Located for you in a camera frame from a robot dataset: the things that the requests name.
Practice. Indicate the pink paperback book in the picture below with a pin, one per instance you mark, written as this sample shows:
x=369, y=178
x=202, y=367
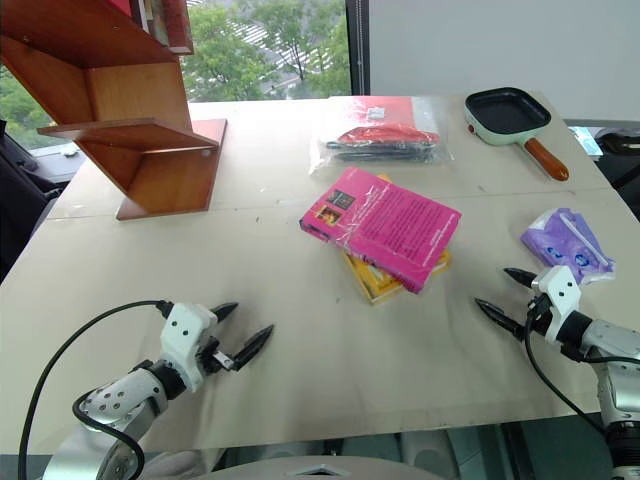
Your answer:
x=390, y=225

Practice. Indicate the black window frame post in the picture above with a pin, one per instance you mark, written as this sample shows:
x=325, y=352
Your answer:
x=357, y=45

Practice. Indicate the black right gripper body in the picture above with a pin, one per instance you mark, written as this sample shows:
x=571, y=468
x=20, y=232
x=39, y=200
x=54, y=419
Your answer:
x=539, y=312

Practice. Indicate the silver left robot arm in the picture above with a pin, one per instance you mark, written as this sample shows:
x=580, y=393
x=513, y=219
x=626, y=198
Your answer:
x=120, y=400

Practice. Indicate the dark seat beside table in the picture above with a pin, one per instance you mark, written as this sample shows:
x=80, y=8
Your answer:
x=622, y=165

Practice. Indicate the mint green square frying pan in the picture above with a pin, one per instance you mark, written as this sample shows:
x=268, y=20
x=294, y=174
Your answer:
x=505, y=117

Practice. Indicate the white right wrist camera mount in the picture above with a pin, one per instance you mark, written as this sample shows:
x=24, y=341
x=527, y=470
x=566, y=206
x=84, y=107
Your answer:
x=562, y=295

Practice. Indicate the dark office chair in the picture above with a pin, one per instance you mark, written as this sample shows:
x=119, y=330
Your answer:
x=22, y=200

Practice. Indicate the yellow paperback book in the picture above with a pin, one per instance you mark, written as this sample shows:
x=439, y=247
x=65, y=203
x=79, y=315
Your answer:
x=377, y=287

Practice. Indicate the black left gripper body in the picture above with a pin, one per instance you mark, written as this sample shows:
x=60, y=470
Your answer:
x=212, y=357

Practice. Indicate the black pen bundle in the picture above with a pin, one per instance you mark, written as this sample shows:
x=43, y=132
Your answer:
x=380, y=151

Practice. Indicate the grey rounded robot base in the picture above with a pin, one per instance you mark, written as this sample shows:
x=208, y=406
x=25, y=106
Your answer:
x=325, y=467

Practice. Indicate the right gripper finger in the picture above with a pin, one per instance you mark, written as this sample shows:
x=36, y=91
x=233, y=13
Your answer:
x=520, y=276
x=502, y=317

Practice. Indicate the wooden zigzag shelf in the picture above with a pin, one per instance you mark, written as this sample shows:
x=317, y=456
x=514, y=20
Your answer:
x=145, y=95

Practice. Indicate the clear plastic bag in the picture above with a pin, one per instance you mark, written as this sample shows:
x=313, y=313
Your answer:
x=425, y=112

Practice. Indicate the red folded pouch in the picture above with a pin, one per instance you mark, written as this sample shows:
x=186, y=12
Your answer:
x=385, y=134

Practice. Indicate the red upright book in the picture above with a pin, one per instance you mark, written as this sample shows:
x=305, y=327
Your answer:
x=179, y=22

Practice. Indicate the purple plastic packet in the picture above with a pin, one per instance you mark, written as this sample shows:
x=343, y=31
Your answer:
x=565, y=240

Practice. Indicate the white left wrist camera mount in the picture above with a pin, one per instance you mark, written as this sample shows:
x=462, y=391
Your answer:
x=182, y=335

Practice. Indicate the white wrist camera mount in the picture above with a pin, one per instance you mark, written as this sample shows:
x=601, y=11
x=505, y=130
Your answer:
x=562, y=295
x=182, y=335

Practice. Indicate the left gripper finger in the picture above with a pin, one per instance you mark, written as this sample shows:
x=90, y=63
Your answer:
x=252, y=347
x=224, y=311

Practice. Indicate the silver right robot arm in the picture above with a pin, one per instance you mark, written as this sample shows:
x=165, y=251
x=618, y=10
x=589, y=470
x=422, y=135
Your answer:
x=612, y=350

